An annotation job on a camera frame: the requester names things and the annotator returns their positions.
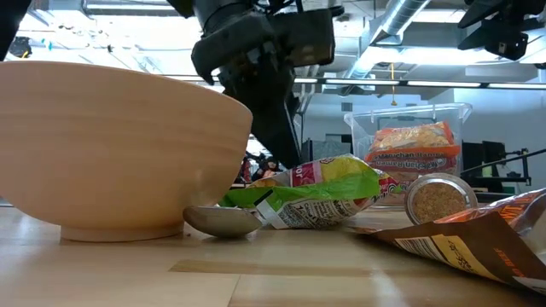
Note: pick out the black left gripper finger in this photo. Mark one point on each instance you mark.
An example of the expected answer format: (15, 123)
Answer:
(268, 111)

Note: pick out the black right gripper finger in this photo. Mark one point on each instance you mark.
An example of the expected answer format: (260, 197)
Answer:
(486, 13)
(473, 40)

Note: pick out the green yellow ramen packet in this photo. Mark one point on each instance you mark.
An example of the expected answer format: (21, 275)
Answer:
(315, 192)

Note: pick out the orange white ramen packet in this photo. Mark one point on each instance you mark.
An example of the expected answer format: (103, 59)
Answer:
(414, 143)

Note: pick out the orange brown snack packet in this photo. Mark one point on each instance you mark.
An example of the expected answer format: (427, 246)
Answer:
(469, 243)

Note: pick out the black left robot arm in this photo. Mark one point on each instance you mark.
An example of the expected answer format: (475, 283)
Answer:
(222, 8)

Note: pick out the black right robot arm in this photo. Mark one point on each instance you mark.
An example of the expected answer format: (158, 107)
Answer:
(529, 10)

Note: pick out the grey ventilation unit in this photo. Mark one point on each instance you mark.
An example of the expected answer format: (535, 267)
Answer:
(439, 34)

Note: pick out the black background monitor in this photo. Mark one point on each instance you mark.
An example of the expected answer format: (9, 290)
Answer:
(495, 153)
(307, 151)

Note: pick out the person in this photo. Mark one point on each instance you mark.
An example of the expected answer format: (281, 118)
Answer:
(268, 168)

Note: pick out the clear plastic bin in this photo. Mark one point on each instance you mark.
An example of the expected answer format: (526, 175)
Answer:
(358, 128)

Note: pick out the long pendant light strip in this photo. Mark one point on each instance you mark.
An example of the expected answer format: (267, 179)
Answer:
(362, 81)

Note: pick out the tan wooden bowl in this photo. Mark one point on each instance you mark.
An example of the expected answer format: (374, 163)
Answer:
(111, 149)

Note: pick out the glass jar brown seasoning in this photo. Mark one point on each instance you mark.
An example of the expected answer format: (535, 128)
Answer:
(439, 200)

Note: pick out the black ceiling lamp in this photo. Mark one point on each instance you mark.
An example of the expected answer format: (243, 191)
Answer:
(20, 47)

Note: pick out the silver ceiling duct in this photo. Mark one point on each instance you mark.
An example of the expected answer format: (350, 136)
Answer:
(401, 17)

